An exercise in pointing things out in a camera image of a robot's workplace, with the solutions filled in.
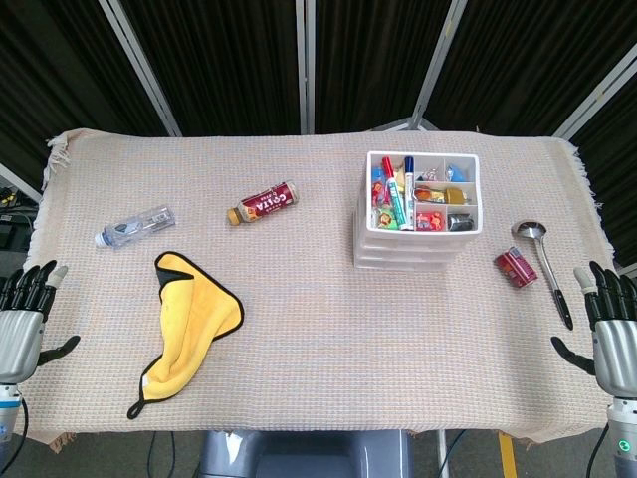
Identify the white drawer organizer box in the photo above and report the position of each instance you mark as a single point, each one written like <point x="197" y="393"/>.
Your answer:
<point x="423" y="154"/>

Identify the black binder clip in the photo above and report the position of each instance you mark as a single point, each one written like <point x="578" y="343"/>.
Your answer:
<point x="460" y="222"/>

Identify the red yellow cartoon packet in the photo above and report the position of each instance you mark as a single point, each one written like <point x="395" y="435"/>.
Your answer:
<point x="380" y="191"/>

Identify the small silver clips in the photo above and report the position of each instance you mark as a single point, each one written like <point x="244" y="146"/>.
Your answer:
<point x="432" y="174"/>

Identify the clear plastic drawer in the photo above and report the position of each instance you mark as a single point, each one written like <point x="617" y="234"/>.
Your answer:
<point x="398" y="244"/>
<point x="398" y="263"/>

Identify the red cap green marker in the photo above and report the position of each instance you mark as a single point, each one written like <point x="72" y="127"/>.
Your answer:
<point x="398" y="206"/>

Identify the lion print packet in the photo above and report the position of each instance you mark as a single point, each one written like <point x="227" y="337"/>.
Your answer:
<point x="384" y="218"/>

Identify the black folding screen metal frame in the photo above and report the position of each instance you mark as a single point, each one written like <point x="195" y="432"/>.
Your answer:
<point x="224" y="60"/>

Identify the yellow microfiber cloth black trim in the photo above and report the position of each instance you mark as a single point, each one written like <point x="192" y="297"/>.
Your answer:
<point x="189" y="318"/>

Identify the red Costa coffee bottle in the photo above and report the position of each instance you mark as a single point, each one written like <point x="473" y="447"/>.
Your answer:
<point x="266" y="201"/>

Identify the small blue clip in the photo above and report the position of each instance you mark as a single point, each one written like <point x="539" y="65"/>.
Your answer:
<point x="377" y="173"/>

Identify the blue cap white marker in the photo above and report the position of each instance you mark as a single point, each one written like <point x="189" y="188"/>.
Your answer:
<point x="409" y="199"/>

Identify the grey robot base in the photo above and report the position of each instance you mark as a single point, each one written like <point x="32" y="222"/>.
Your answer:
<point x="303" y="453"/>

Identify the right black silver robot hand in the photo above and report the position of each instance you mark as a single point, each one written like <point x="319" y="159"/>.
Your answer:
<point x="617" y="348"/>

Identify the brass padlock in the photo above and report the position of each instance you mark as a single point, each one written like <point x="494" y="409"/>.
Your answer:
<point x="455" y="195"/>

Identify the black equipment rack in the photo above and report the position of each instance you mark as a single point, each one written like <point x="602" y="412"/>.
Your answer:
<point x="10" y="219"/>

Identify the beige woven tablecloth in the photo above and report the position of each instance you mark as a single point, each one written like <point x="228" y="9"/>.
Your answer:
<point x="308" y="309"/>

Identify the metal table leg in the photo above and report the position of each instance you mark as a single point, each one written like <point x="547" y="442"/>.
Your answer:
<point x="443" y="455"/>

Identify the blue plastic piece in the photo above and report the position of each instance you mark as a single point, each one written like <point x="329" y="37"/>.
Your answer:
<point x="460" y="172"/>

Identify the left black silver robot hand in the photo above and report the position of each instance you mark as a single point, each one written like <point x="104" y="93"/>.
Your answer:
<point x="20" y="338"/>

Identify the clear plastic water bottle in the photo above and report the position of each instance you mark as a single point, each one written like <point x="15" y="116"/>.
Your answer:
<point x="134" y="226"/>

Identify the red soda can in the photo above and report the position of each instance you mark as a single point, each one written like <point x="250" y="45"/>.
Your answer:
<point x="515" y="267"/>

